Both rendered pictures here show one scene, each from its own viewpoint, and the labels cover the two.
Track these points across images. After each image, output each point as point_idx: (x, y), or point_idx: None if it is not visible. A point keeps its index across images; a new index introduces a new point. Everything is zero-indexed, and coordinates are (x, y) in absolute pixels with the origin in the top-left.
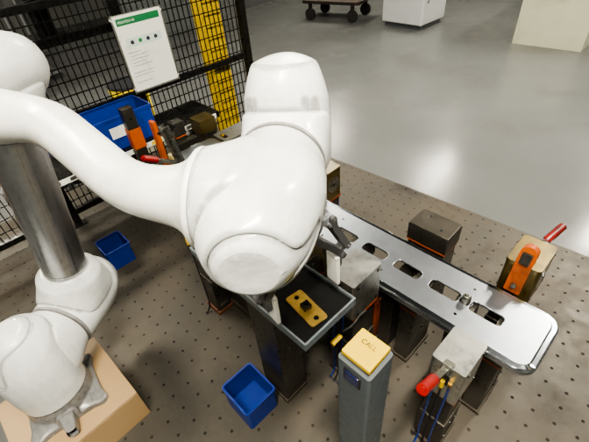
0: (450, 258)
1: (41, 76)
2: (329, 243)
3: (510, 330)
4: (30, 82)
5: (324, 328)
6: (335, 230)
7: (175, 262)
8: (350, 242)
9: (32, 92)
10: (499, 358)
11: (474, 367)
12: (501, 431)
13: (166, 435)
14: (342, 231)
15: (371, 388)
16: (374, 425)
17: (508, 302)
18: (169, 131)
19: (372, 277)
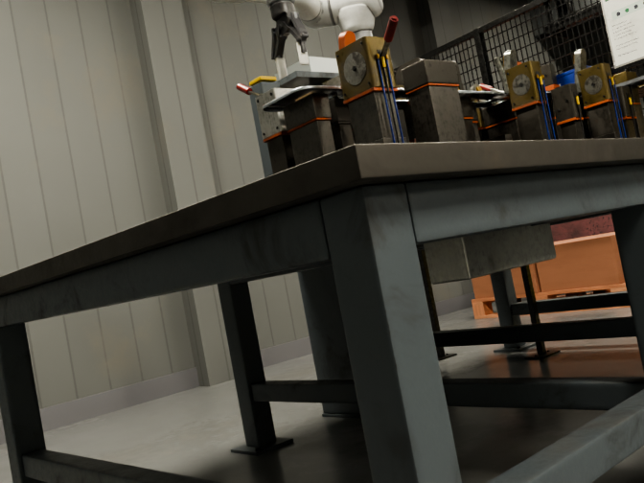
0: (426, 107)
1: (363, 1)
2: (294, 31)
3: (299, 97)
4: (355, 3)
5: (279, 80)
6: (292, 21)
7: None
8: (301, 33)
9: (354, 7)
10: (277, 105)
11: (264, 102)
12: None
13: None
14: (295, 23)
15: (250, 99)
16: (267, 162)
17: (327, 88)
18: (498, 61)
19: (337, 83)
